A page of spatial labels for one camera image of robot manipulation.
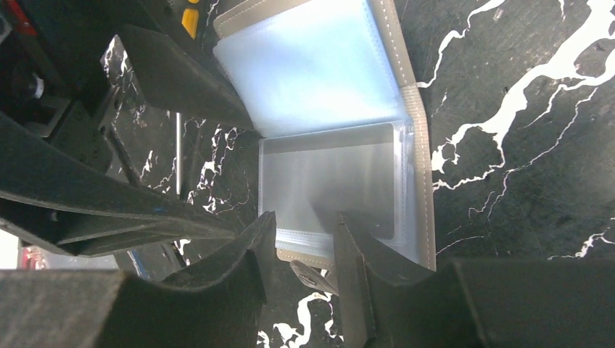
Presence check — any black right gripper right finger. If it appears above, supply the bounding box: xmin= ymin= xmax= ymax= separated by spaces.
xmin=334 ymin=213 xmax=614 ymax=347

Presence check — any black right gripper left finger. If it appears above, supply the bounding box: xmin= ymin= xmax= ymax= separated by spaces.
xmin=1 ymin=212 xmax=276 ymax=347

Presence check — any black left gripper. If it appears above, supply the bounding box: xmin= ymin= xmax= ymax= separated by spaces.
xmin=1 ymin=1 xmax=255 ymax=257

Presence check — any dark credit card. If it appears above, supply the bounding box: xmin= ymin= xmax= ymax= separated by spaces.
xmin=260 ymin=123 xmax=395 ymax=240

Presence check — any yellow black screwdriver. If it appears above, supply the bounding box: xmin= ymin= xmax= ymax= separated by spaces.
xmin=173 ymin=0 xmax=203 ymax=197

